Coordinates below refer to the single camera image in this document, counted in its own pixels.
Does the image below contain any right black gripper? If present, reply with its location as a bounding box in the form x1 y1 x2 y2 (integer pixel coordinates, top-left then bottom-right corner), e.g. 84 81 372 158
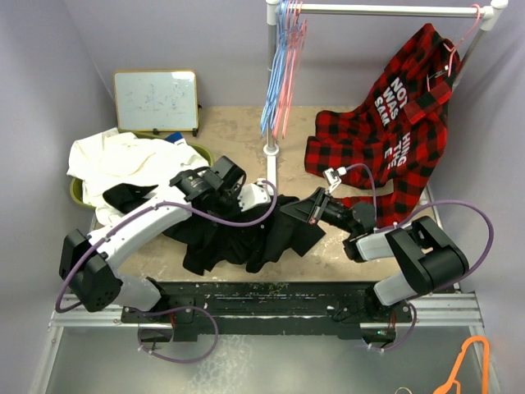
281 186 356 235

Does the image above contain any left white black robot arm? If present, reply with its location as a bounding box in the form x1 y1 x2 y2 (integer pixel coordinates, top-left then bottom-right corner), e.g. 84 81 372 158
59 156 246 322

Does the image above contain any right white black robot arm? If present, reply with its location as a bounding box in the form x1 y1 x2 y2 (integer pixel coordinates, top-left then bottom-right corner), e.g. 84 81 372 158
281 187 468 321

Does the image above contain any red black plaid shirt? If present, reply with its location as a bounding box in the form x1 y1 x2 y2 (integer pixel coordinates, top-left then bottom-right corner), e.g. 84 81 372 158
304 23 461 227

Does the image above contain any pink hanger holding plaid shirt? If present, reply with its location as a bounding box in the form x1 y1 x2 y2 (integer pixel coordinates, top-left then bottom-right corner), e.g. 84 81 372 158
426 3 485 90

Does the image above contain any orange plastic hanger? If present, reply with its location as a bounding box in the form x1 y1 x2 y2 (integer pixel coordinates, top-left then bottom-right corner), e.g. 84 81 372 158
434 335 491 394

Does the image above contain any white cloth in basket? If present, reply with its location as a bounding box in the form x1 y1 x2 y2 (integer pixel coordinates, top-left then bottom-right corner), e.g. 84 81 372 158
66 126 210 227

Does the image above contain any small whiteboard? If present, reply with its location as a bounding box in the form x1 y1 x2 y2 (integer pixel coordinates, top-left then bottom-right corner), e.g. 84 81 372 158
113 70 199 135

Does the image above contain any olive green laundry basket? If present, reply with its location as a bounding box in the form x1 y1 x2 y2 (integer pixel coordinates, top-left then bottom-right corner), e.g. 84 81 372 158
68 131 217 210

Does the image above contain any white metal clothes rack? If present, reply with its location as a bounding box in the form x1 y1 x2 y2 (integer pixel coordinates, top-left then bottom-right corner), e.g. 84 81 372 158
264 0 509 197

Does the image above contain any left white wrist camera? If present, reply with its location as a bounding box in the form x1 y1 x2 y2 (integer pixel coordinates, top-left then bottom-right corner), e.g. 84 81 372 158
237 179 276 212

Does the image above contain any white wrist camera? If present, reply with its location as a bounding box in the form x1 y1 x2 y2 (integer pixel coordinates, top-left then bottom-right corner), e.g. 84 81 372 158
323 167 347 195
237 179 276 212

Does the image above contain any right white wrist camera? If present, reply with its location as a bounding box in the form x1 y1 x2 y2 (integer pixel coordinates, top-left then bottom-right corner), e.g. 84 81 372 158
323 167 347 195

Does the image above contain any blue wire hanger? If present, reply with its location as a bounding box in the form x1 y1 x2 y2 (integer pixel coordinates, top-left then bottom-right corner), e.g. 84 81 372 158
260 1 290 137

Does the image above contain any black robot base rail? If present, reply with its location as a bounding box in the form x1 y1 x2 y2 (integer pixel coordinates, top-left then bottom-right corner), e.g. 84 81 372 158
121 282 413 342

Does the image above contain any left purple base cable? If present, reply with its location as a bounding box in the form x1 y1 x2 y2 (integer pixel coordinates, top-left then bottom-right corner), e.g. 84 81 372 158
137 305 221 363

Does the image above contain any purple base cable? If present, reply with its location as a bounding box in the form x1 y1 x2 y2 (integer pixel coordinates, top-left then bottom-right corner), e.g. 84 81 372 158
137 305 221 363
364 303 418 355

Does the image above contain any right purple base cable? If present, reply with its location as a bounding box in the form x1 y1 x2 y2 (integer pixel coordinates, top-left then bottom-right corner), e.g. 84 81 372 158
364 303 418 355

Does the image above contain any pink wire hanger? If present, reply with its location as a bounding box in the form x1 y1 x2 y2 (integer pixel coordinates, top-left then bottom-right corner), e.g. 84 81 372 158
272 1 307 138

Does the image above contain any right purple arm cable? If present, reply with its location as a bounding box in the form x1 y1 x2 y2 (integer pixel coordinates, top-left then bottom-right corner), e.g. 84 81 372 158
342 163 495 295

